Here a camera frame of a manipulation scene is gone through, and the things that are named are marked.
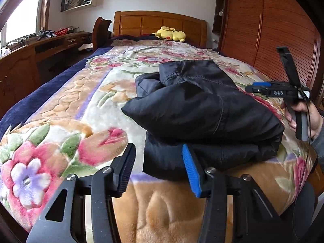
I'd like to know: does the black jacket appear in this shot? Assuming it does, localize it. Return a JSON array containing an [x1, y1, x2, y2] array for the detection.
[[122, 60, 284, 180]]

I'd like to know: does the grey sleeve forearm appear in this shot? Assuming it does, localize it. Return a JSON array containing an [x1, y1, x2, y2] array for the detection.
[[311, 128, 324, 169]]

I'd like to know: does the person's right hand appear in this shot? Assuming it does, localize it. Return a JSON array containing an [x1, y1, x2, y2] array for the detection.
[[281, 101, 323, 140]]

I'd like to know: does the wooden slatted wardrobe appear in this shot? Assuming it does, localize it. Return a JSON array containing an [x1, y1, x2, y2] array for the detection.
[[213, 0, 323, 107]]

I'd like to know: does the floral bed blanket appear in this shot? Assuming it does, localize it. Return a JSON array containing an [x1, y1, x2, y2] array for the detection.
[[1, 37, 323, 242]]

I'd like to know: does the yellow plush toy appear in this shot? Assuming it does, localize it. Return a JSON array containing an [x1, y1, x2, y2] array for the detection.
[[150, 26, 186, 42]]

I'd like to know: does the navy blue velvet blanket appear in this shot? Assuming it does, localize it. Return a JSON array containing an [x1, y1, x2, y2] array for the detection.
[[1, 46, 112, 136]]

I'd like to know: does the wooden bed headboard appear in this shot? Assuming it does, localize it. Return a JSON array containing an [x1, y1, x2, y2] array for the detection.
[[113, 11, 207, 48]]

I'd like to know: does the long wooden desk cabinet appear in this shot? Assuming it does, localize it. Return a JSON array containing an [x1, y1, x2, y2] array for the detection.
[[1, 32, 91, 116]]

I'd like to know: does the wooden chair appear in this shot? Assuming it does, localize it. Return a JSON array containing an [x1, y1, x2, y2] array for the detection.
[[78, 17, 112, 51]]

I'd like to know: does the red basket on desk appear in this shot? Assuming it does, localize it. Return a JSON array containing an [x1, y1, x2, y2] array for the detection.
[[54, 28, 69, 36]]

